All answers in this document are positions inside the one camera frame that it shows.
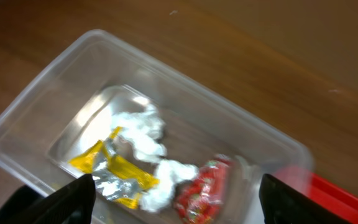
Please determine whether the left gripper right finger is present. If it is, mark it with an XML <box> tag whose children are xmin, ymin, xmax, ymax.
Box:
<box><xmin>259</xmin><ymin>174</ymin><xmax>349</xmax><ymax>224</ymax></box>

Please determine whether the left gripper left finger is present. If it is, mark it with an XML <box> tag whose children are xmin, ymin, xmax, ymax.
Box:
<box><xmin>0</xmin><ymin>174</ymin><xmax>96</xmax><ymax>224</ymax></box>

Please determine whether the yellow silver foil wrapper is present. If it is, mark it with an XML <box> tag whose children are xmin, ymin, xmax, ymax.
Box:
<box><xmin>68</xmin><ymin>126</ymin><xmax>159</xmax><ymax>209</ymax></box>

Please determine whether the red snack wrapper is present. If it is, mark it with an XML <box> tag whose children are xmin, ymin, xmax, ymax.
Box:
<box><xmin>173</xmin><ymin>154</ymin><xmax>232</xmax><ymax>224</ymax></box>

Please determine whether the white tissue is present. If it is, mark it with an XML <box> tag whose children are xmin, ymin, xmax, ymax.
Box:
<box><xmin>111</xmin><ymin>105</ymin><xmax>167</xmax><ymax>164</ymax></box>
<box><xmin>139</xmin><ymin>159</ymin><xmax>198</xmax><ymax>213</ymax></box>

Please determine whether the red plastic tray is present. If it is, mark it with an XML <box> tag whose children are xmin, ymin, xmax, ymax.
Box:
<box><xmin>274</xmin><ymin>166</ymin><xmax>358</xmax><ymax>223</ymax></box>

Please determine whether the clear plastic bin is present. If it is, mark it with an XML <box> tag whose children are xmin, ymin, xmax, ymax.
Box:
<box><xmin>0</xmin><ymin>30</ymin><xmax>313</xmax><ymax>223</ymax></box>

